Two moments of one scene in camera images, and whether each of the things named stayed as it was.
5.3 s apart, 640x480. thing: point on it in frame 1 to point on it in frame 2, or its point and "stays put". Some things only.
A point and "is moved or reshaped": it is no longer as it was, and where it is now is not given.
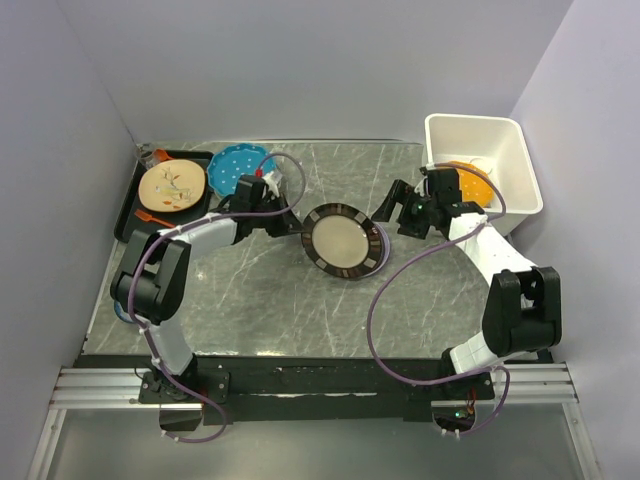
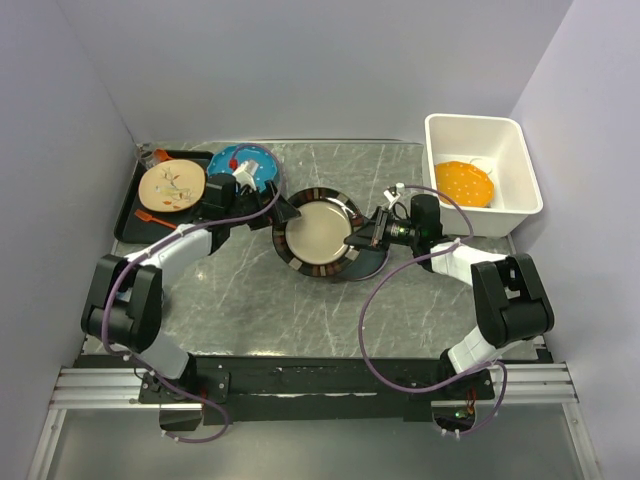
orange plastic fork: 146,217 stays put
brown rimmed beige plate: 342,240 is moved or reshaped
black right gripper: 400,192 to 372,233
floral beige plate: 171,185 stays put
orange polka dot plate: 474,187 stays put
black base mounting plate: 312,389 stays put
